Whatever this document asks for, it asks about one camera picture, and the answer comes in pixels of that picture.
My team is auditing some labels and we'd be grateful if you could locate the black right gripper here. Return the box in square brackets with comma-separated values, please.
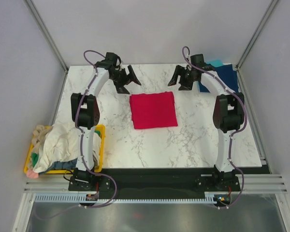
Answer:
[168, 65, 196, 91]

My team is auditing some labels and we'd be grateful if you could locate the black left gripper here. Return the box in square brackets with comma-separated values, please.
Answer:
[111, 65, 141, 95]

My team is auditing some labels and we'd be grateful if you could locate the magenta red t shirt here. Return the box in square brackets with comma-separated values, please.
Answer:
[130, 92, 178, 130]

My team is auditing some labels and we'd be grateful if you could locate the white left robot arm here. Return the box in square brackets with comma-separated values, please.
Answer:
[69, 52, 141, 191]

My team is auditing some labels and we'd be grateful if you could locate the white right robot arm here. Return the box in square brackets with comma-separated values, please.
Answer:
[168, 54, 247, 191]

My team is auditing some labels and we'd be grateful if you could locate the light blue folded t shirt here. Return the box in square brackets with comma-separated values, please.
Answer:
[207, 59, 224, 68]

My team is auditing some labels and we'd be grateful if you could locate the navy blue folded t shirt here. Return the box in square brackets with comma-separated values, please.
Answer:
[198, 63, 240, 93]

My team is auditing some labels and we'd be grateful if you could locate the cream white t shirt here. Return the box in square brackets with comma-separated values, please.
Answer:
[31, 122, 102, 173]

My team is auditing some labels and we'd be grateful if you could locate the yellow plastic bin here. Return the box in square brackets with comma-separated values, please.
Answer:
[23, 124, 106, 175]

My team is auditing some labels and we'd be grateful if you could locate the grey blue t shirt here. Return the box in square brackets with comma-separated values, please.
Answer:
[47, 159, 77, 171]

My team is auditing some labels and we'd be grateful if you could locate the green garment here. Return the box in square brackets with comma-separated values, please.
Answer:
[31, 153, 39, 167]

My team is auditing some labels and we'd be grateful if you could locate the pink garment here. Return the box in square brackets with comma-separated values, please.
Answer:
[26, 169, 39, 179]

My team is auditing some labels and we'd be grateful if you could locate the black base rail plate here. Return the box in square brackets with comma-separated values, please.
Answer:
[67, 165, 241, 201]

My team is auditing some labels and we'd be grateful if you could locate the right aluminium frame post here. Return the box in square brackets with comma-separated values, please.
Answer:
[235, 0, 280, 71]

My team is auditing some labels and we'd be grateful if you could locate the aluminium frame post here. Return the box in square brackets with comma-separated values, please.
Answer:
[23, 0, 69, 74]
[235, 0, 280, 71]

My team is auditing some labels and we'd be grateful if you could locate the white slotted cable duct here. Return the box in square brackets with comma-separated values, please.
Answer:
[34, 192, 229, 204]

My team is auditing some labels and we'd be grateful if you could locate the left aluminium frame post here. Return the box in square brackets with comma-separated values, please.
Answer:
[23, 0, 69, 74]

